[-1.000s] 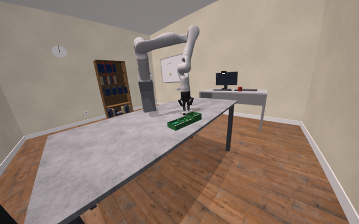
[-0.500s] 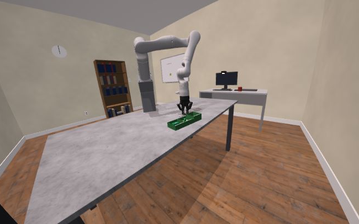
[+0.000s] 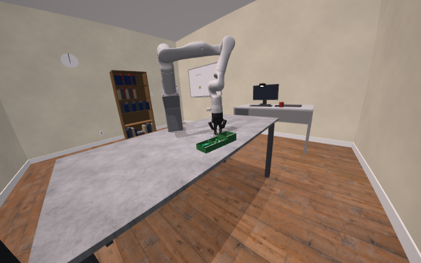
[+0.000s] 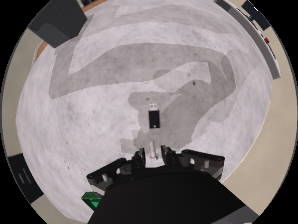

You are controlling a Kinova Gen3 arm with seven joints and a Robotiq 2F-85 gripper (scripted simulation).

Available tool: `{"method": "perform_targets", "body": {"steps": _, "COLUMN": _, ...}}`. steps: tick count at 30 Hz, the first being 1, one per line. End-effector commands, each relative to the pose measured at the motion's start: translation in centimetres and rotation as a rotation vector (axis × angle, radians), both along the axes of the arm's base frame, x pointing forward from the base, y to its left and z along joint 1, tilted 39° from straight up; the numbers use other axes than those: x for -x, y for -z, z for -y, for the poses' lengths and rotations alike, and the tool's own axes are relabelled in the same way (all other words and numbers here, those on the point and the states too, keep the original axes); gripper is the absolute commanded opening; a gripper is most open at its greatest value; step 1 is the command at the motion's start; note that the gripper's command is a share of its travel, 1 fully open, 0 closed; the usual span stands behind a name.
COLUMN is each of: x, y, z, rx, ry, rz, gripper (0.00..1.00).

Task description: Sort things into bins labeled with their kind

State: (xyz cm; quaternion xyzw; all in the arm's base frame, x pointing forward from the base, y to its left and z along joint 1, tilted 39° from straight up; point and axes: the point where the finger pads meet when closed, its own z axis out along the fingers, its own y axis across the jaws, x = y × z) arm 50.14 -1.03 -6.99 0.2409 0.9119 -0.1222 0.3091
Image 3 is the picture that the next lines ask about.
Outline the green rack of bins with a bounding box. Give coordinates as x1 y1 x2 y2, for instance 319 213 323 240
196 131 236 154

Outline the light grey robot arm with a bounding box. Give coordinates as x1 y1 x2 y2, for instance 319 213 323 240
157 36 235 113

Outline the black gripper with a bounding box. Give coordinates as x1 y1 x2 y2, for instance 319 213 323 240
208 112 227 135

